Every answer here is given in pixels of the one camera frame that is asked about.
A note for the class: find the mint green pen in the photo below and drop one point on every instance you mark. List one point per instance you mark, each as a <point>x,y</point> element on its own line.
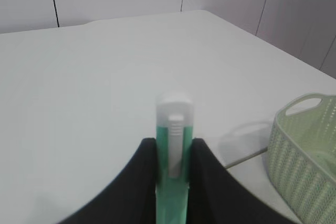
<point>174,134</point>

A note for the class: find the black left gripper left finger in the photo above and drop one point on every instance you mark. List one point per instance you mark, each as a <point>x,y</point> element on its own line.
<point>130,197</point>

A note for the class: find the green woven plastic basket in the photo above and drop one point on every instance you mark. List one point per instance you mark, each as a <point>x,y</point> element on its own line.
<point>301,157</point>

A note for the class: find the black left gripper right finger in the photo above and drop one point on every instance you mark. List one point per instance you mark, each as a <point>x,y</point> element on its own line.
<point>240,194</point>

